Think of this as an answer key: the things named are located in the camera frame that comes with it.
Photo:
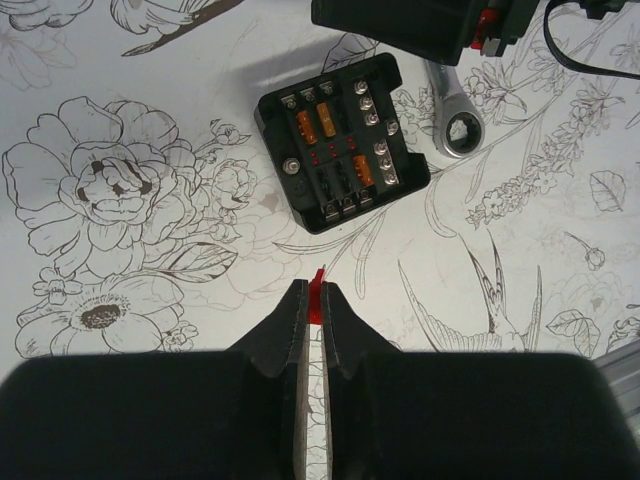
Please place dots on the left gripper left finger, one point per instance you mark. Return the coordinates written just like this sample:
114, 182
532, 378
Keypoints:
226, 414

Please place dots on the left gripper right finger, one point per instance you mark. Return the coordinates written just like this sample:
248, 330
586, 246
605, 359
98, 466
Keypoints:
428, 415

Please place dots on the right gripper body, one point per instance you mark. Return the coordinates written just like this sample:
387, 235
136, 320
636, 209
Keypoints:
435, 30

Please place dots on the red blade fuse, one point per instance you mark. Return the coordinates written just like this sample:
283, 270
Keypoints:
315, 303

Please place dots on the black fuse box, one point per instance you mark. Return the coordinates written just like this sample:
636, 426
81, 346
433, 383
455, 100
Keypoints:
336, 143

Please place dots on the floral table mat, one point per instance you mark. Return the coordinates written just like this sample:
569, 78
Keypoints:
141, 211

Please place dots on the ratchet ring wrench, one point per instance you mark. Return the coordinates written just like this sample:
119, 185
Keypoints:
459, 130

